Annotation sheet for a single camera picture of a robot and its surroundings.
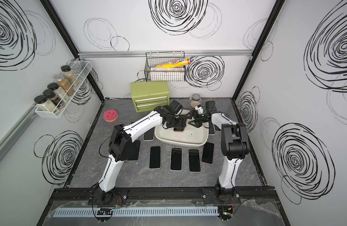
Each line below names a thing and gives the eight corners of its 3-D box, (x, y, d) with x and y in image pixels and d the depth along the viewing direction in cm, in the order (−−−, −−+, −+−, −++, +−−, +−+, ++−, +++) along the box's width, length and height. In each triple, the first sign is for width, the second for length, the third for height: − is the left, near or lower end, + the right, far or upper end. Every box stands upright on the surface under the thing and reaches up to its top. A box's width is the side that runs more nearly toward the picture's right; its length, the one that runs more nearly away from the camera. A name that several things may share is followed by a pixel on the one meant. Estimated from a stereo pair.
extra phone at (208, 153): (200, 162, 88) (202, 158, 83) (203, 144, 96) (204, 140, 90) (212, 165, 87) (214, 161, 82) (213, 147, 94) (215, 142, 89)
